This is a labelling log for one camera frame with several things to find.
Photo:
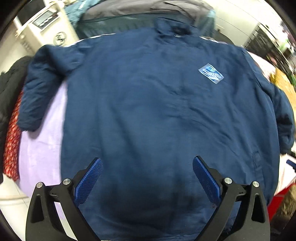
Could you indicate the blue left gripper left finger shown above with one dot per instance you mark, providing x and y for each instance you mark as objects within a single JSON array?
[{"x": 85, "y": 180}]

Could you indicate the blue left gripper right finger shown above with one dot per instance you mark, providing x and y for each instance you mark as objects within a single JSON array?
[{"x": 210, "y": 179}]

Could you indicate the navy blue padded jacket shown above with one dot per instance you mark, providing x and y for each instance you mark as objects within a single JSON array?
[{"x": 146, "y": 102}]

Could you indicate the lilac bed sheet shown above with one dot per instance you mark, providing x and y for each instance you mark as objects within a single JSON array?
[{"x": 40, "y": 151}]

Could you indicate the red bed base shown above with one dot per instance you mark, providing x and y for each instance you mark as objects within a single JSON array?
[{"x": 276, "y": 201}]

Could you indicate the red patterned cloth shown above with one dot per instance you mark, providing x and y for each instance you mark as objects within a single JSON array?
[{"x": 12, "y": 144}]

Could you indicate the gold satin pillow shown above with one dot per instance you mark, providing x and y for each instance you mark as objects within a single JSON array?
[{"x": 281, "y": 81}]

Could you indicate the black garment at bedside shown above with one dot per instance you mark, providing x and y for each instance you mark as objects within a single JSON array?
[{"x": 11, "y": 85}]

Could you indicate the white appliance with logo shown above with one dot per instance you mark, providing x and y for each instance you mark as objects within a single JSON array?
[{"x": 50, "y": 26}]

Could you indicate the light blue garment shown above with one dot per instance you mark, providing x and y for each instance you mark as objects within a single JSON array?
[{"x": 75, "y": 10}]

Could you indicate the white framed monitor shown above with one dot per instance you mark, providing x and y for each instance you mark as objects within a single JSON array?
[{"x": 29, "y": 10}]

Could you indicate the black wire rack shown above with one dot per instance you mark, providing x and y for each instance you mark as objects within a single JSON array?
[{"x": 263, "y": 43}]

